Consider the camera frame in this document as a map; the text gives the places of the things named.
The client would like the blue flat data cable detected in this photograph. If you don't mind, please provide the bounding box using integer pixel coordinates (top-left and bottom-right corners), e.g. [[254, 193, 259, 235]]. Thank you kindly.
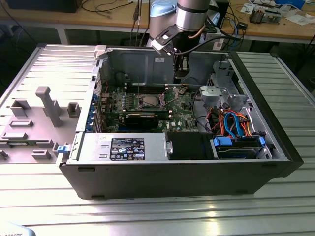
[[224, 112, 241, 138]]

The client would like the blue cardboard box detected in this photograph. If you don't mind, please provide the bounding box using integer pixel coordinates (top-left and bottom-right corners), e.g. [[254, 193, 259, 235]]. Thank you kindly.
[[274, 0, 306, 8]]

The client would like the orange wire bundle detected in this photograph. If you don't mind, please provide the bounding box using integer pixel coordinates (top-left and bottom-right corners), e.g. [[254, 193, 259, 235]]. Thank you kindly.
[[208, 110, 225, 135], [240, 115, 255, 138]]

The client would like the pale grey case latch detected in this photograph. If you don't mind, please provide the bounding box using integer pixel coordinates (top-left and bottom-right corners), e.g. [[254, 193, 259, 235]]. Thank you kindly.
[[94, 45, 108, 60]]

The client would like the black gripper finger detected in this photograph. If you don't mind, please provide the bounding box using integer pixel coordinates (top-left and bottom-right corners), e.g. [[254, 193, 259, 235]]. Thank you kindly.
[[173, 57, 190, 80]]

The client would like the pale blue teach pendant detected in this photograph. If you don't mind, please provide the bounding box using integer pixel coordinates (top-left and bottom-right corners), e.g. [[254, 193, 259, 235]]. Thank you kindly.
[[0, 221, 37, 236]]

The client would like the black and grey PC case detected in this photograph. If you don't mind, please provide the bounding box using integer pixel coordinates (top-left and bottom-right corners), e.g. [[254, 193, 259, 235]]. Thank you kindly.
[[59, 45, 305, 200]]

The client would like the white paper sheet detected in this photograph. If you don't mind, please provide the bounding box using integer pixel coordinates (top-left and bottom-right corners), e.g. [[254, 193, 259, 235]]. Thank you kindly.
[[283, 14, 313, 25]]

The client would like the wooden workbench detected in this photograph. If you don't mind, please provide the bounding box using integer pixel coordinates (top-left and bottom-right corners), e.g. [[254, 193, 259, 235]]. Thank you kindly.
[[0, 0, 315, 46]]

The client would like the blue plastic case latch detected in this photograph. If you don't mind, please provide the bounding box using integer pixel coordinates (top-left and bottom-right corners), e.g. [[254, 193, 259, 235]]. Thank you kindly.
[[56, 145, 71, 155]]

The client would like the grey metal drive cage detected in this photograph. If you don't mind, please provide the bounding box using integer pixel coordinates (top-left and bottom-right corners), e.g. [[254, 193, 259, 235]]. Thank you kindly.
[[198, 60, 250, 110]]

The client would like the black desktop box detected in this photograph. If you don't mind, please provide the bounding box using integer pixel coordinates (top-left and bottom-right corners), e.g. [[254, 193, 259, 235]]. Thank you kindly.
[[212, 0, 231, 28]]

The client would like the black graphics card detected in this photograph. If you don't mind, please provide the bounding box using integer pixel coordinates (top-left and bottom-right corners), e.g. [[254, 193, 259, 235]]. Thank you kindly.
[[104, 111, 173, 130]]

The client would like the thick black cable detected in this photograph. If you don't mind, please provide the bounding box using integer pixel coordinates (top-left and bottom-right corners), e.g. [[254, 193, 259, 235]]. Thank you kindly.
[[190, 89, 214, 135]]

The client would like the hard disk in blue carrier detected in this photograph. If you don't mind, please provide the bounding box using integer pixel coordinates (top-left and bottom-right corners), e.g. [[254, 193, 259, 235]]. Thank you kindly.
[[211, 136, 267, 160]]

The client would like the CPU socket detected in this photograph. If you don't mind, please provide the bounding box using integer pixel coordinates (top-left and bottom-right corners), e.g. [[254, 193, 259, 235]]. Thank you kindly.
[[136, 93, 170, 109]]

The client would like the metal socket cover frame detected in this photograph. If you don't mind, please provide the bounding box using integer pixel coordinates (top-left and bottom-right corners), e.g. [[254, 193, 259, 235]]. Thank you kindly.
[[159, 86, 180, 108]]

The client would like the copper coil heatsink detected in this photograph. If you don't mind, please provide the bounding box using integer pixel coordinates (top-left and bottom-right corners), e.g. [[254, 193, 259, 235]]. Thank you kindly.
[[250, 7, 266, 24]]

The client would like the grey plastic parts rack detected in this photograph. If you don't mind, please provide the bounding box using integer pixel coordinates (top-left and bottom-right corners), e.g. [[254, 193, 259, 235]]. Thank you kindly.
[[0, 86, 82, 164]]

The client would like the grey metal device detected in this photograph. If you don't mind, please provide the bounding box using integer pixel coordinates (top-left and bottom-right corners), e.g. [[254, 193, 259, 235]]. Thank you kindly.
[[264, 9, 283, 24]]

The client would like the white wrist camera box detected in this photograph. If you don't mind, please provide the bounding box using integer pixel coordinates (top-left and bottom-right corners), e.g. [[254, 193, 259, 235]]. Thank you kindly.
[[150, 24, 177, 57]]

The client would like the grey power supply unit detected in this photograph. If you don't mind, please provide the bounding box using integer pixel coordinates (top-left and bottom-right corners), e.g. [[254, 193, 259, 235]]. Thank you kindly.
[[78, 132, 168, 163]]

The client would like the green motherboard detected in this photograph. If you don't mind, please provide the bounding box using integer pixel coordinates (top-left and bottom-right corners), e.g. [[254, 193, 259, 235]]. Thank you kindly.
[[98, 85, 214, 135]]

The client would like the black computer tower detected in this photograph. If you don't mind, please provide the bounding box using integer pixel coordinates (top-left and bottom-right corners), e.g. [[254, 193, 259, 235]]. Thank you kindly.
[[4, 0, 80, 13]]

